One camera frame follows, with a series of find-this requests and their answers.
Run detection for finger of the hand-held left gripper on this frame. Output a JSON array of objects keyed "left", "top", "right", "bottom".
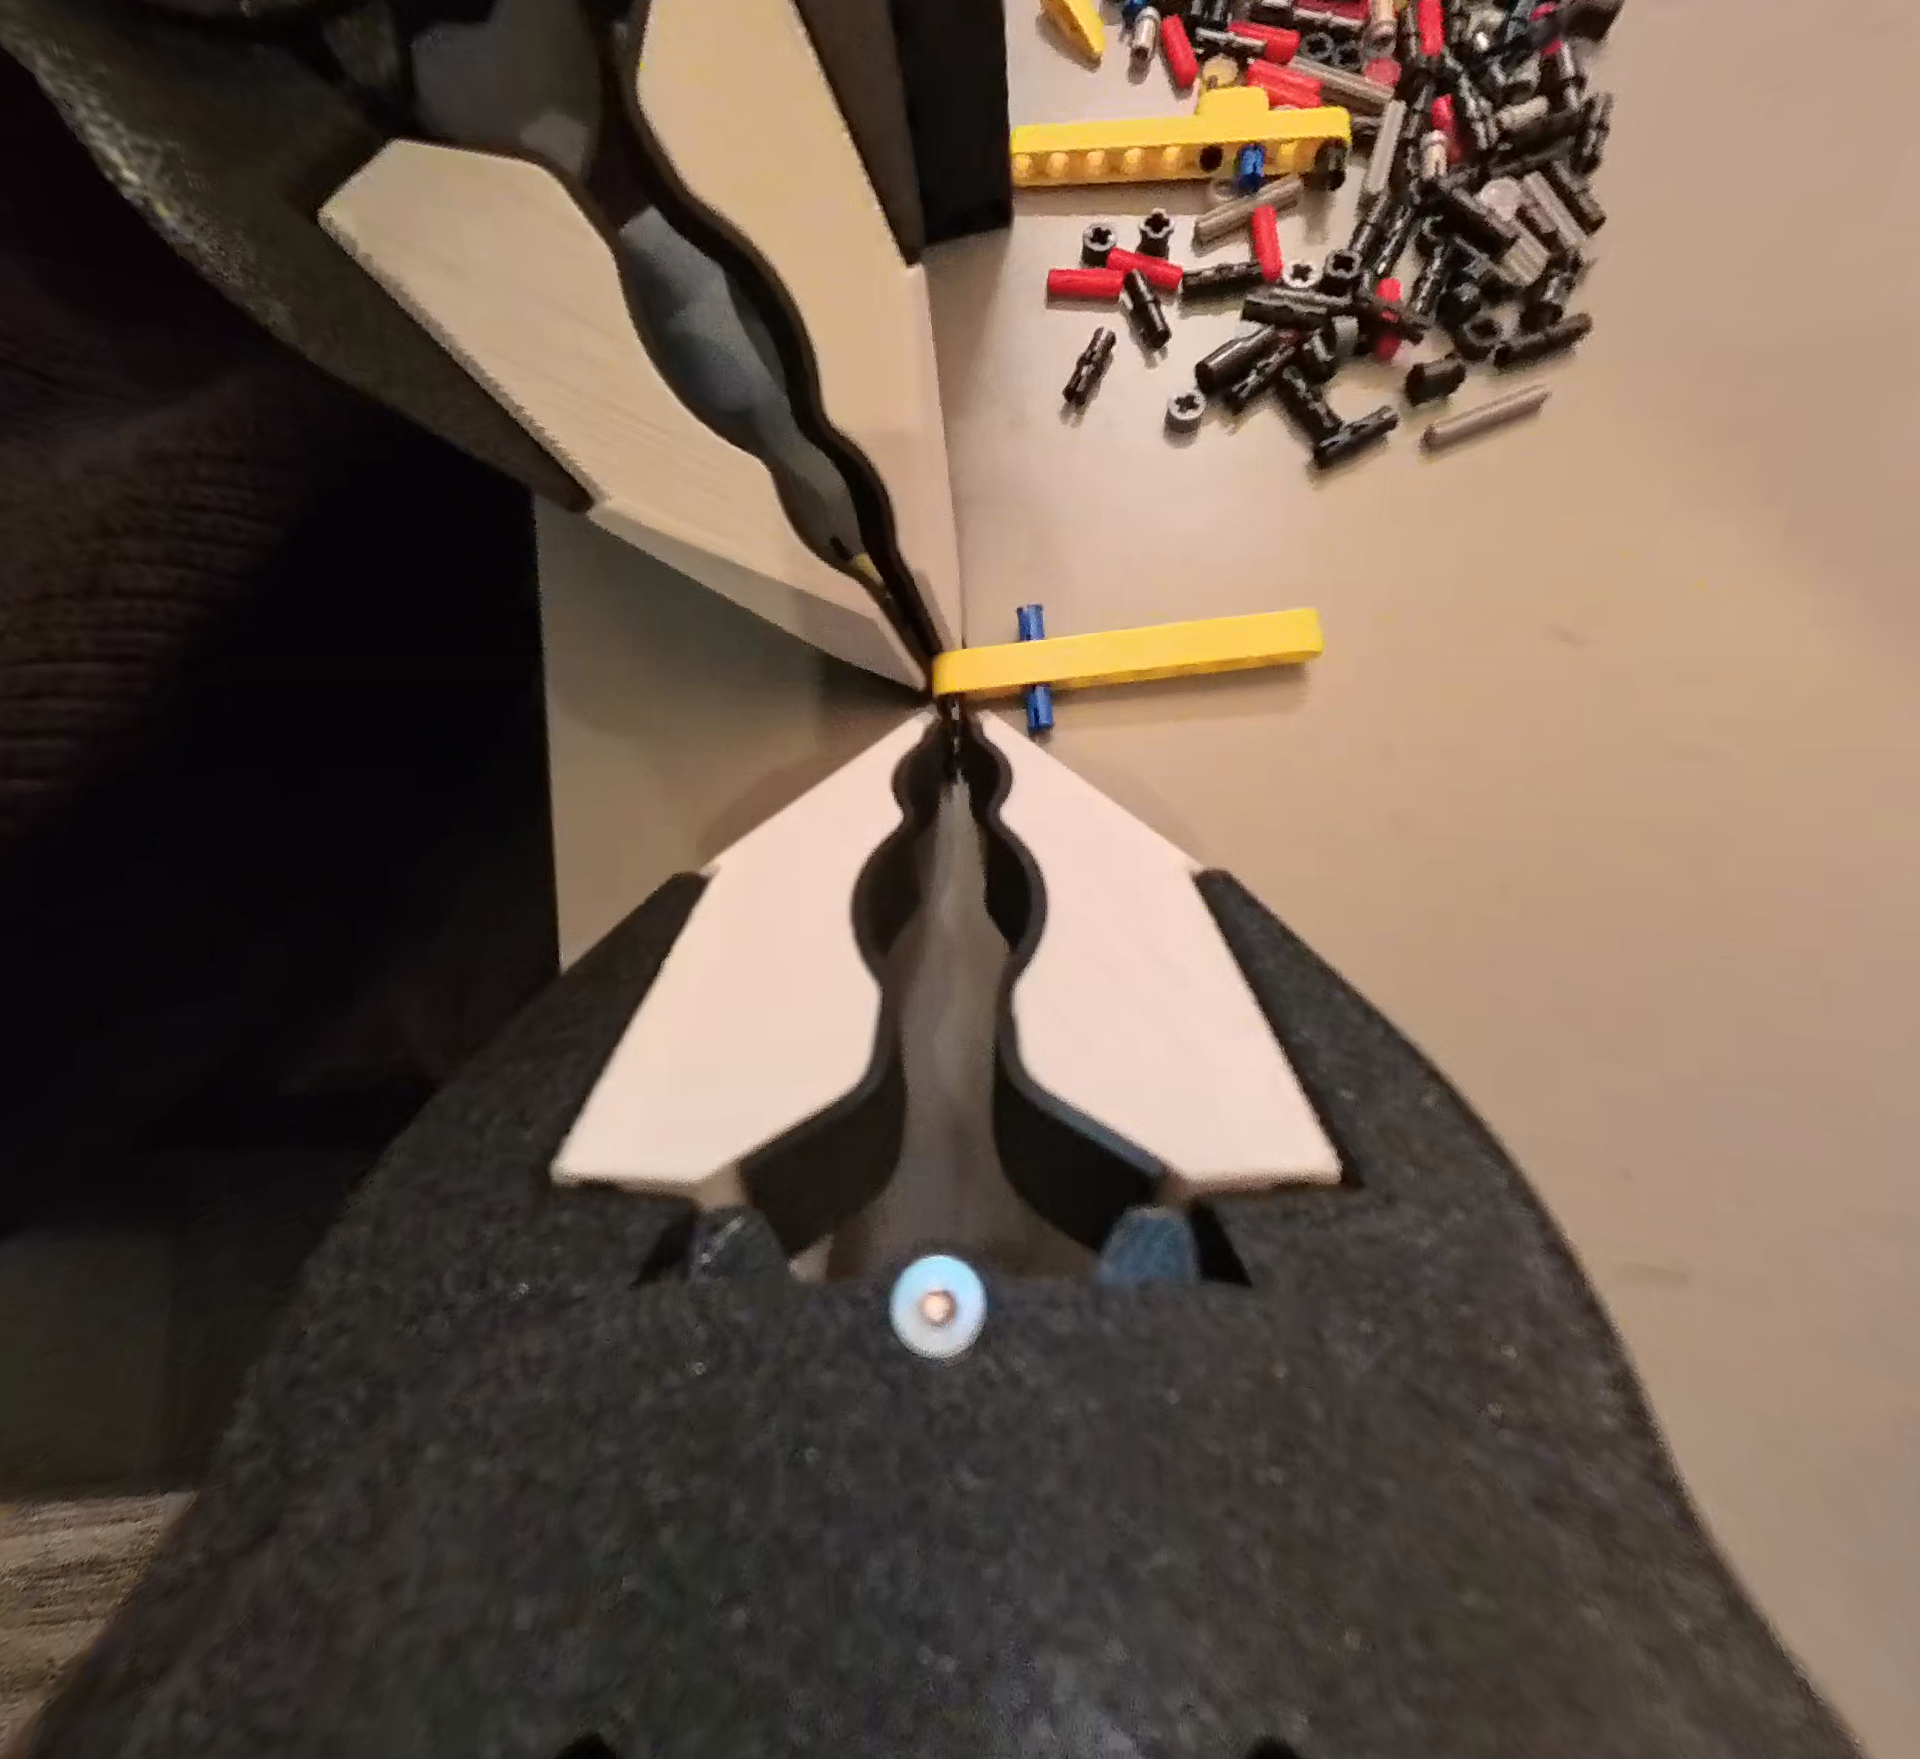
[
  {"left": 607, "top": 0, "right": 965, "bottom": 695},
  {"left": 319, "top": 135, "right": 935, "bottom": 698}
]

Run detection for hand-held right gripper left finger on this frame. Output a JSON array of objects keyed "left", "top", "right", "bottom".
[{"left": 547, "top": 714, "right": 956, "bottom": 1247}]

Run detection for yellow angled beam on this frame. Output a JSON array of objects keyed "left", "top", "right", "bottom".
[{"left": 1010, "top": 87, "right": 1354, "bottom": 194}]

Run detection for person's dark sweater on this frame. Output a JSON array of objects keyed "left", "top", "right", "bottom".
[{"left": 0, "top": 42, "right": 564, "bottom": 1497}]

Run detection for pile of black red pins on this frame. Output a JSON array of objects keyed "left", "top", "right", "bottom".
[{"left": 1041, "top": 0, "right": 1629, "bottom": 471}]

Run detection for long yellow beam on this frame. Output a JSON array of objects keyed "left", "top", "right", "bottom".
[{"left": 930, "top": 607, "right": 1326, "bottom": 703}]

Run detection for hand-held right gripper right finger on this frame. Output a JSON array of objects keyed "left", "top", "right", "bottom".
[{"left": 958, "top": 715, "right": 1344, "bottom": 1243}]

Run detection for black rectangular block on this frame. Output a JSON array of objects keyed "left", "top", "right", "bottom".
[{"left": 885, "top": 0, "right": 1013, "bottom": 250}]

